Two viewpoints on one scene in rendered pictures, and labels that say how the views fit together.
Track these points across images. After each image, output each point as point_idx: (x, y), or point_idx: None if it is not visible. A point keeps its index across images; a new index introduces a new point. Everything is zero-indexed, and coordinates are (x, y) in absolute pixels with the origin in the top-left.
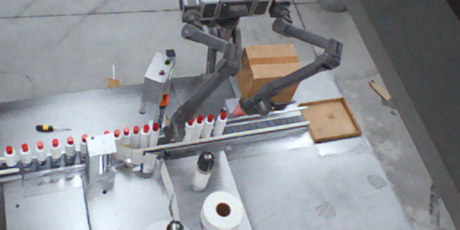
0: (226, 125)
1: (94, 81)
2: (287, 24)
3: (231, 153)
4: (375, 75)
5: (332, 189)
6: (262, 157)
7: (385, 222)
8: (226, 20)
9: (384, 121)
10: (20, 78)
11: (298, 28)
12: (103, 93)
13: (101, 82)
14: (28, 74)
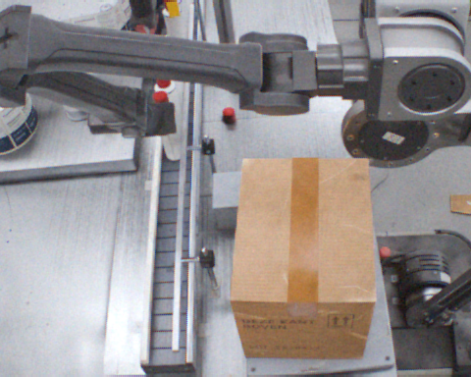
0: (193, 176)
1: None
2: (256, 42)
3: (135, 188)
4: None
5: None
6: (106, 247)
7: None
8: (361, 1)
9: None
10: None
11: (210, 43)
12: (319, 16)
13: None
14: None
